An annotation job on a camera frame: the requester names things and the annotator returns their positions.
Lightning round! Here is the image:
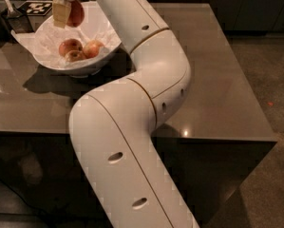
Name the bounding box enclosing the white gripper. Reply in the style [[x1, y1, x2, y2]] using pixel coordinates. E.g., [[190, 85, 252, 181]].
[[52, 0, 74, 29]]

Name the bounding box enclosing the red apple with sticker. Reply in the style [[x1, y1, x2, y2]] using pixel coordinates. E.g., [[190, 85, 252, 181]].
[[66, 0, 85, 28]]

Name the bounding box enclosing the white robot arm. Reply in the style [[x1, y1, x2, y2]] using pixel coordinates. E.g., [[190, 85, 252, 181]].
[[68, 0, 199, 228]]

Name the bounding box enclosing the white bowl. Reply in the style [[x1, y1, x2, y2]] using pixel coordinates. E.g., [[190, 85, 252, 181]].
[[30, 1, 123, 80]]

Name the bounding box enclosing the left red apple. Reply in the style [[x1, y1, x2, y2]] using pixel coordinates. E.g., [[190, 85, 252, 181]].
[[59, 39, 83, 57]]

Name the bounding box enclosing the front yellow-red apple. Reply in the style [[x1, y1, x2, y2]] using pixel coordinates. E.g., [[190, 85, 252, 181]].
[[65, 50, 86, 63]]

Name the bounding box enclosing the right red apple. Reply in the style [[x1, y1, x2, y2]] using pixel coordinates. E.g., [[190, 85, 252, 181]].
[[83, 40, 104, 59]]

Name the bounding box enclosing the black white fiducial marker card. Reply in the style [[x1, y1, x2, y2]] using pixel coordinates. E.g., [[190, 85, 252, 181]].
[[18, 0, 52, 16]]

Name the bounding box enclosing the white paper liner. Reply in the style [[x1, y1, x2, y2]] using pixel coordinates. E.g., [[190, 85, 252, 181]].
[[9, 6, 122, 70]]

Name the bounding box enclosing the black scoop with white handle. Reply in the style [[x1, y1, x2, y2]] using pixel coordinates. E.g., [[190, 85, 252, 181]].
[[4, 0, 33, 33]]

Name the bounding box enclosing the black cable on floor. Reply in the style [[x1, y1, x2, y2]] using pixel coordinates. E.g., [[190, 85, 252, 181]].
[[0, 168, 57, 228]]

